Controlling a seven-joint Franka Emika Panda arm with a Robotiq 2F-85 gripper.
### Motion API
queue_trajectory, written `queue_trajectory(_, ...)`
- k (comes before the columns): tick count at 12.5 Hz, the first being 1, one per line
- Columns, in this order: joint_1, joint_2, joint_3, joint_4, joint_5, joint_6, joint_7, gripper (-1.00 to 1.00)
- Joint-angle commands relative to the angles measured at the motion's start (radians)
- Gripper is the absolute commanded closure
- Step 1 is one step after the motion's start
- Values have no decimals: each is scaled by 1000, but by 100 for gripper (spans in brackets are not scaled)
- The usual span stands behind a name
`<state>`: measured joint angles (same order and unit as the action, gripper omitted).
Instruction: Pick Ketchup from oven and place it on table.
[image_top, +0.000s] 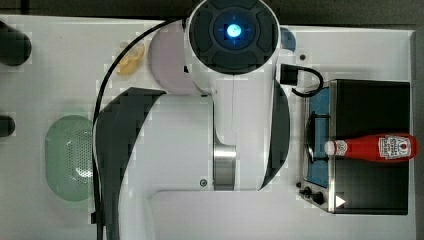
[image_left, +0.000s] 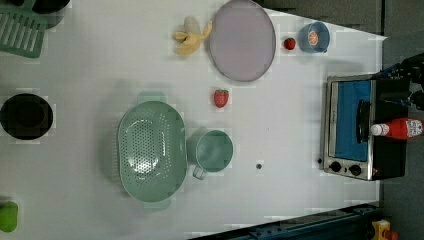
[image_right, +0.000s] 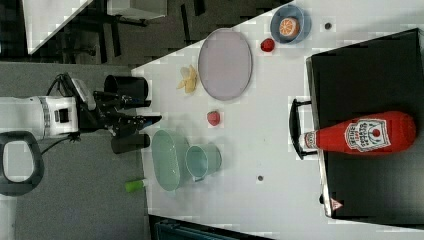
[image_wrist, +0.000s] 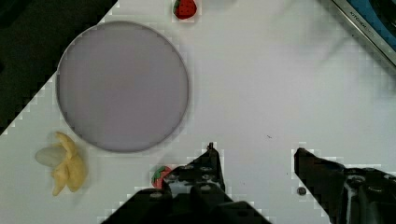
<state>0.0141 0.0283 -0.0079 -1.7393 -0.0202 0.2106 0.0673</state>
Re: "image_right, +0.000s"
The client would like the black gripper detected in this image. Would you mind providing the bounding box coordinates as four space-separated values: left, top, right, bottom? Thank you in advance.
77 91 162 136

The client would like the red plush ketchup bottle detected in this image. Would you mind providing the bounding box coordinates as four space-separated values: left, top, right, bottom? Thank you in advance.
298 111 417 156

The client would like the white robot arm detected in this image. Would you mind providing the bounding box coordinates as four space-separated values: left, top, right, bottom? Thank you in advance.
1 91 162 140

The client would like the black toaster oven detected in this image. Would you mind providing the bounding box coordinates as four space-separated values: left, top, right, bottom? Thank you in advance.
289 29 424 229

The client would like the black cylinder cup upper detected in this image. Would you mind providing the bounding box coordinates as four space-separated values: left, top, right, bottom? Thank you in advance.
104 75 149 100

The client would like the black cylinder cup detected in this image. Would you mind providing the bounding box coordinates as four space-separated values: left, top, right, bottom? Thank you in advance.
111 134 150 154
104 75 149 100

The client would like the black cylinder cup lower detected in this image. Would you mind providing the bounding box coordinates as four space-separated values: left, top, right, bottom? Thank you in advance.
111 134 150 154

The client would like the green colander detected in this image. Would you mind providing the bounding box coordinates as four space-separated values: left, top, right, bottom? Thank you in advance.
151 129 190 192

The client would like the peeled banana toy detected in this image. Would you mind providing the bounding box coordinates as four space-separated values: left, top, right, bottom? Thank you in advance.
177 65 197 94

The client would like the green marker bottle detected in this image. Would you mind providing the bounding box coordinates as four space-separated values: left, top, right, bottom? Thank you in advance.
125 179 148 193

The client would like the red strawberry table centre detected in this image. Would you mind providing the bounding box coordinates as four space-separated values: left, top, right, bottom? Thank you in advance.
207 111 221 126

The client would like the green mug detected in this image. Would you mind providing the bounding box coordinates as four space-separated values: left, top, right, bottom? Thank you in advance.
185 143 222 182

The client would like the grey round plate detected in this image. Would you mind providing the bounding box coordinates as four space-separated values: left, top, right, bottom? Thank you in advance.
198 28 253 101

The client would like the red strawberry near bowl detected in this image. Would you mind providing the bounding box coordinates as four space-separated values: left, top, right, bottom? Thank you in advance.
260 38 275 52

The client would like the orange half slice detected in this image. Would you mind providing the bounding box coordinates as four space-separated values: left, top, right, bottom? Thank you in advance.
279 17 300 37

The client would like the blue bowl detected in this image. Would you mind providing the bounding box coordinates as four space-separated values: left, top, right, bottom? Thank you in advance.
270 4 312 44

